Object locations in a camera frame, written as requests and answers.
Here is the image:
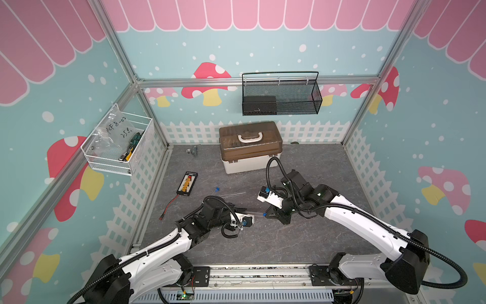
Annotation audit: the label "clear test tube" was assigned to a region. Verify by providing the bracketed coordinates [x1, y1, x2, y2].
[220, 192, 246, 199]

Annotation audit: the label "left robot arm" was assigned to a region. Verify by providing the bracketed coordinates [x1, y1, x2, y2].
[68, 196, 254, 303]

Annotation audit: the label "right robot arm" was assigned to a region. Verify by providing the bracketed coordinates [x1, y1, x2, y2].
[258, 170, 468, 295]

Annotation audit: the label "black board yellow connectors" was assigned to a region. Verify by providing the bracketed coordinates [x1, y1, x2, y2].
[177, 172, 198, 196]

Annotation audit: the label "small grey metal clamp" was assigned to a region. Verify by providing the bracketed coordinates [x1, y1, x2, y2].
[186, 146, 198, 157]

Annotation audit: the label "brown lid storage box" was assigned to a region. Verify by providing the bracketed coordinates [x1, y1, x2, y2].
[219, 122, 283, 174]

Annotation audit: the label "small green circuit board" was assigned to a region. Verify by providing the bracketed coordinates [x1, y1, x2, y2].
[176, 291, 195, 301]

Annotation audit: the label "green yellow tool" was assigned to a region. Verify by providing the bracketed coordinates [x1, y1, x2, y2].
[119, 132, 143, 162]

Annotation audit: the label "black box in basket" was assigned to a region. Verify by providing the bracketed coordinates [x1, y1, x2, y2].
[242, 96, 277, 116]

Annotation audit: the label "clear plastic zip bag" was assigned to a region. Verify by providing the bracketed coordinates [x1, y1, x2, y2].
[91, 106, 137, 156]

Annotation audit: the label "red black wire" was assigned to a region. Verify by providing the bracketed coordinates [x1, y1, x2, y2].
[159, 194, 181, 222]

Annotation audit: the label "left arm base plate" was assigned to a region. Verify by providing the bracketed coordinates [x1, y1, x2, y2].
[157, 266, 211, 288]

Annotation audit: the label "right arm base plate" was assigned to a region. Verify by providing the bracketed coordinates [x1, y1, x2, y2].
[308, 264, 363, 287]

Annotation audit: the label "black mesh wall basket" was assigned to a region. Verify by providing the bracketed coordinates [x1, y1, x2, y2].
[241, 71, 323, 115]

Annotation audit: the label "white wire wall basket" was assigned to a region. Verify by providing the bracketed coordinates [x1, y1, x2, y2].
[81, 107, 154, 176]

